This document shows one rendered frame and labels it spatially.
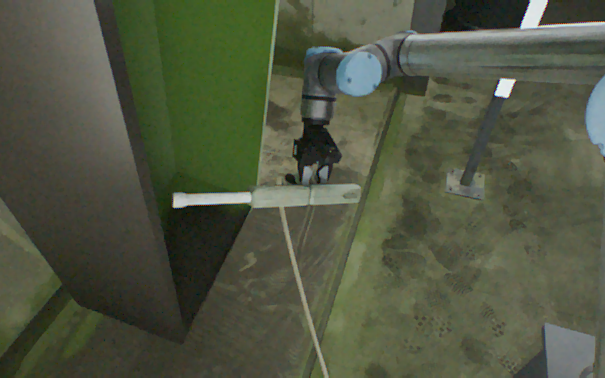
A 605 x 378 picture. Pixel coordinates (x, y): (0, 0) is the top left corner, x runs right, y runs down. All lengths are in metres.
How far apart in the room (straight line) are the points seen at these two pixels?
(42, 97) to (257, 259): 1.42
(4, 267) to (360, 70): 1.57
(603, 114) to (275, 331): 1.44
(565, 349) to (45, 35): 1.19
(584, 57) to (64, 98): 0.70
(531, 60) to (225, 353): 1.44
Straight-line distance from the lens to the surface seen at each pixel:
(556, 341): 1.20
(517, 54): 0.75
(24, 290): 1.95
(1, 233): 1.94
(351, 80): 0.86
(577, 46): 0.70
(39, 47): 0.55
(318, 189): 0.98
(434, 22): 2.71
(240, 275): 1.85
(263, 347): 1.69
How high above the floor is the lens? 1.62
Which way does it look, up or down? 47 degrees down
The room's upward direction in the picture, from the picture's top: 3 degrees counter-clockwise
